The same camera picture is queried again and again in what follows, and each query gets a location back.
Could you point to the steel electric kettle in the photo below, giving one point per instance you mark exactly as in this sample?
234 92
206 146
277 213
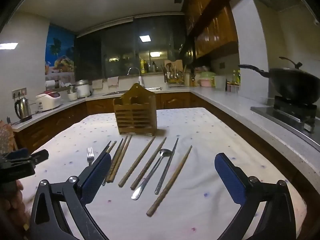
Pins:
23 108

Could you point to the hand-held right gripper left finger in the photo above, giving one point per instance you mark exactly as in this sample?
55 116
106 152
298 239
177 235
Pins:
97 175

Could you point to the gas stove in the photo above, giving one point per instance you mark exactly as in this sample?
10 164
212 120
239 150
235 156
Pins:
280 115

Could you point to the white plastic container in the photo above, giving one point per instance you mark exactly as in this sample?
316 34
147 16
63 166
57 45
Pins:
220 83

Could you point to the beige hanging towel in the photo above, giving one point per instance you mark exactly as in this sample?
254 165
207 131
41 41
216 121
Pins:
113 82
97 84

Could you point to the dark window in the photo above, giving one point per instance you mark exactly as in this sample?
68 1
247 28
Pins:
112 45

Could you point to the wooden base cabinets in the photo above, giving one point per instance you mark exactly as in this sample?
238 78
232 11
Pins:
100 106

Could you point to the wooden utensil holder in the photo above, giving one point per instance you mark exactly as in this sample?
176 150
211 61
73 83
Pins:
135 115

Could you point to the white red rice cooker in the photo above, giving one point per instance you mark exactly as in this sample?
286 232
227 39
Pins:
48 101

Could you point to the blue fruit wall poster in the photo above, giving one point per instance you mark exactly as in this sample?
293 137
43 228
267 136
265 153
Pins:
60 55

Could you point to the dark wall socket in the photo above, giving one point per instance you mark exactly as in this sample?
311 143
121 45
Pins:
222 66

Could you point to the utensil drying rack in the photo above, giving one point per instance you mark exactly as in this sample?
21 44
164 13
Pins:
173 76

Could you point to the patterned brown cloth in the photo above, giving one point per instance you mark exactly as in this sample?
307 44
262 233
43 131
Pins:
6 137

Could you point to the person's left hand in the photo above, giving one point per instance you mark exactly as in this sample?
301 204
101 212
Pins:
17 210

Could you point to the wooden chopstick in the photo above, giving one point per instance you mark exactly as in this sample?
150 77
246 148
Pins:
118 148
170 180
122 148
126 150
113 146
148 163
137 161

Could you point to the pink green stacked basins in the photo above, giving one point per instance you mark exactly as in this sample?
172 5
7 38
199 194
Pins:
207 81

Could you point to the chrome faucet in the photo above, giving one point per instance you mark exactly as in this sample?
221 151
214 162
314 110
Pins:
141 81

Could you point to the metal spoon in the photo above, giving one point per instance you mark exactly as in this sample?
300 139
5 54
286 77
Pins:
165 152

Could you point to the metal fork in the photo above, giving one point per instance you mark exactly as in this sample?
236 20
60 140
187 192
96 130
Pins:
90 155

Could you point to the glass jar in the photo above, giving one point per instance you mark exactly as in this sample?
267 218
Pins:
72 96

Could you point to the silver wall socket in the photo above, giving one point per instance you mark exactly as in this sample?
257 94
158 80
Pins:
18 93

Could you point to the white dotted tablecloth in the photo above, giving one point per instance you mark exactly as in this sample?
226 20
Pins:
200 135

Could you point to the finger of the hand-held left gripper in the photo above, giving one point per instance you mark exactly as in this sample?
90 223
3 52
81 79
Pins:
20 152
40 156

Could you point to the black wok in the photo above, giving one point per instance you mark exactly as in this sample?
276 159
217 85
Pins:
292 82

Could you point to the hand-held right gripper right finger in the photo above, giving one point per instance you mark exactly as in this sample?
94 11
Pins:
230 180

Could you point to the steel sink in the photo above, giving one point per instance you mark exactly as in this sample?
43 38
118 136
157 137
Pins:
112 93

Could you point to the wooden wall cabinets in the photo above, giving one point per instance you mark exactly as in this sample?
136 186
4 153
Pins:
215 35

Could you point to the white paper roll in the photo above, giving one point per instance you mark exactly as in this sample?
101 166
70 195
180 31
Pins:
50 84

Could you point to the small dark jar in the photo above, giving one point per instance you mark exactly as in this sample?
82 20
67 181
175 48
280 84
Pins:
57 84

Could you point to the wooden knife block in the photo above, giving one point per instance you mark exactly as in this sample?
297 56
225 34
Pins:
193 81

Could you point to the green yellow sauce bottle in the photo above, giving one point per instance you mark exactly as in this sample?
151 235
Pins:
236 77

